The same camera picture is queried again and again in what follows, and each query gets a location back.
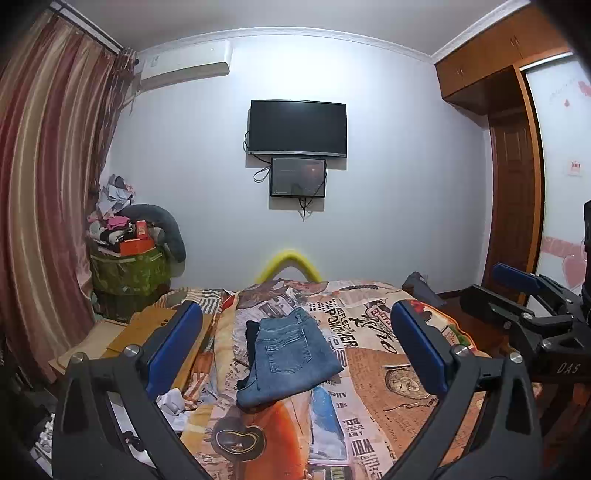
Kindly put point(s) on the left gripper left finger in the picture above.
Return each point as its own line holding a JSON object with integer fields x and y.
{"x": 87, "y": 442}

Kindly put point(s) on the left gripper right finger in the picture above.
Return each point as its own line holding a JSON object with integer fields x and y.
{"x": 506, "y": 442}

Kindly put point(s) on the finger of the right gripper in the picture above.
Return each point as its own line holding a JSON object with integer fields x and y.
{"x": 521, "y": 279}
{"x": 525, "y": 330}

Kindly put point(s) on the blue denim pants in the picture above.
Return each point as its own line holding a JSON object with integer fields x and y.
{"x": 292, "y": 356}

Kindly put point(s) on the yellow wooden board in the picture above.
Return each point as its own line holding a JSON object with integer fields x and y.
{"x": 170, "y": 339}

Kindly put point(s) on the dark grey bag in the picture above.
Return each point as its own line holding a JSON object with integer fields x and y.
{"x": 417, "y": 286}

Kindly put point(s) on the brown wooden door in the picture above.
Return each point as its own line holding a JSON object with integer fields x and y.
{"x": 517, "y": 180}

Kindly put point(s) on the newspaper print bed blanket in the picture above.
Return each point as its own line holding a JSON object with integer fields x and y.
{"x": 354, "y": 426}

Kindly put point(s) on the green storage bag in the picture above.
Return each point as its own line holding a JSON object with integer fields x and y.
{"x": 126, "y": 285}

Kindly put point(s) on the dark navy folded garment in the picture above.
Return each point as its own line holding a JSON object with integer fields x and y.
{"x": 252, "y": 328}

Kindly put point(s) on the orange box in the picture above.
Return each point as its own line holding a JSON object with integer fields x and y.
{"x": 136, "y": 246}

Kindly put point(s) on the brown wooden upper cabinet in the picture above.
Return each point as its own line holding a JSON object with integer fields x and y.
{"x": 480, "y": 75}

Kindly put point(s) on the grey neck pillow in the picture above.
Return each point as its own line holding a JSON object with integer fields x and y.
{"x": 159, "y": 218}

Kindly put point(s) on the yellow curved pillow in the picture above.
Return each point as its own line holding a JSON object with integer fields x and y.
{"x": 289, "y": 258}

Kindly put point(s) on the striped pink curtain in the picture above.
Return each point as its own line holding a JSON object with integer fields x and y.
{"x": 61, "y": 96}

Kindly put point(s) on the white air conditioner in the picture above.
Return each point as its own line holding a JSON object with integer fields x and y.
{"x": 199, "y": 61}

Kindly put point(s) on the small black wall monitor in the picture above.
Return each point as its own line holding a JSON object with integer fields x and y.
{"x": 297, "y": 177}

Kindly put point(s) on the black wall television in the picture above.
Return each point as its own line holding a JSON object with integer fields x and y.
{"x": 297, "y": 127}

